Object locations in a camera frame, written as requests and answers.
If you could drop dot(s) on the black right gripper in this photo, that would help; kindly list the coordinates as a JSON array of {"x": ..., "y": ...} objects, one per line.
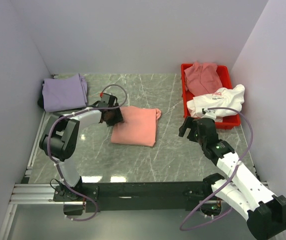
[{"x": 188, "y": 124}]

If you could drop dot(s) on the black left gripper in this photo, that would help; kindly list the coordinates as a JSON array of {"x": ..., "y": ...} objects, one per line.
[{"x": 118, "y": 118}]

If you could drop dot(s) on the salmon pink t shirt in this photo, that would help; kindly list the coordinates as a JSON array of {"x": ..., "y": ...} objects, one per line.
[{"x": 139, "y": 127}]

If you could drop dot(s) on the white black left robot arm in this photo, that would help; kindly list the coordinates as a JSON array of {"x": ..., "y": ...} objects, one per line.
[{"x": 61, "y": 134}]

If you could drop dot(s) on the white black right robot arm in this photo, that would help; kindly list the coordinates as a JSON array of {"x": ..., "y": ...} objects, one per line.
[{"x": 264, "y": 211}]

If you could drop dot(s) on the dusty pink t shirt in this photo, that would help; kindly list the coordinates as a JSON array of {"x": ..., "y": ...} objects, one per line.
[{"x": 202, "y": 78}]

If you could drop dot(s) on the white printed t shirt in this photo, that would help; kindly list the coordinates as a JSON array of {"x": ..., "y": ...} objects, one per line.
[{"x": 226, "y": 102}]

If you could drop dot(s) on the folded lavender t shirt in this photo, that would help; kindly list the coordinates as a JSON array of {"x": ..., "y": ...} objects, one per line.
[{"x": 62, "y": 94}]

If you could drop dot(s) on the red plastic bin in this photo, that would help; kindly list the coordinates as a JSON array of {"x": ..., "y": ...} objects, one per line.
[{"x": 228, "y": 122}]

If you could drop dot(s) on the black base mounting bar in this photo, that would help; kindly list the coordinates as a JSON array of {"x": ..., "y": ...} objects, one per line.
[{"x": 136, "y": 196}]

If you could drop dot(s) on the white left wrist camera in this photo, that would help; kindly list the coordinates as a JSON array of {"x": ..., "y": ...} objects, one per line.
[{"x": 102, "y": 94}]

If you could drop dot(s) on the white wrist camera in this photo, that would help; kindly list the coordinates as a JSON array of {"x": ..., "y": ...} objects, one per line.
[
  {"x": 209, "y": 113},
  {"x": 102, "y": 94}
]

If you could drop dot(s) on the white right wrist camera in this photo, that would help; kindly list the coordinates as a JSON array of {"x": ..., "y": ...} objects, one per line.
[{"x": 209, "y": 113}]

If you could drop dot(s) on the aluminium frame rail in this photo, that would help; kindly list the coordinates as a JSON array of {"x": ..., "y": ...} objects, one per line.
[{"x": 73, "y": 208}]

